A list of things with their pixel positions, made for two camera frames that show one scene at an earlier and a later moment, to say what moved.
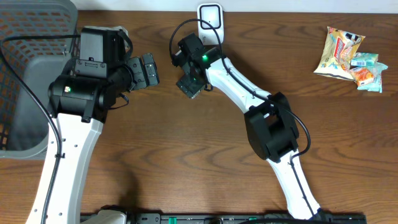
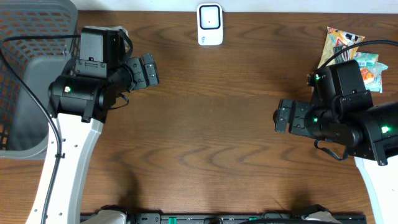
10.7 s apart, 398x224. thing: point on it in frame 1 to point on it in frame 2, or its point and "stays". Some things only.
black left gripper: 143,72 stays
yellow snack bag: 339,48 stays
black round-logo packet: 191,92 to 342,57
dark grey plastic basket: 24,123 stays
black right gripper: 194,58 to 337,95
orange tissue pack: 362,76 stays
